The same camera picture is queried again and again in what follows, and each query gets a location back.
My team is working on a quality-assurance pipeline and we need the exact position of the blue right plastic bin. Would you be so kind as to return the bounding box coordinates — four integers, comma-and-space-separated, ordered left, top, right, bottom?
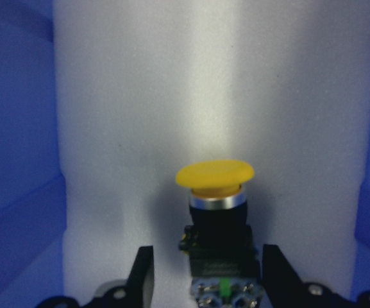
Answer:
0, 0, 370, 308

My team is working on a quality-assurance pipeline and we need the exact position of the white foam pad right bin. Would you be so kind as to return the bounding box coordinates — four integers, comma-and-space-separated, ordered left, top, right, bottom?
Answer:
53, 1, 370, 307

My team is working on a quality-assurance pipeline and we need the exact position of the yellow push button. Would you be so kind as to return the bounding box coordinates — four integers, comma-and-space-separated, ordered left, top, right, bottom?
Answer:
176, 159, 263, 307

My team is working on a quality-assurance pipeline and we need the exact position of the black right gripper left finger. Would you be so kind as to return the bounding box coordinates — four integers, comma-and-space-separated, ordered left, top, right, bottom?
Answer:
126, 246, 155, 307

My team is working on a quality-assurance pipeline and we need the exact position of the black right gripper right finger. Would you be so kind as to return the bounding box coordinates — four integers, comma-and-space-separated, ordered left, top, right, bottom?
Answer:
262, 244, 303, 307

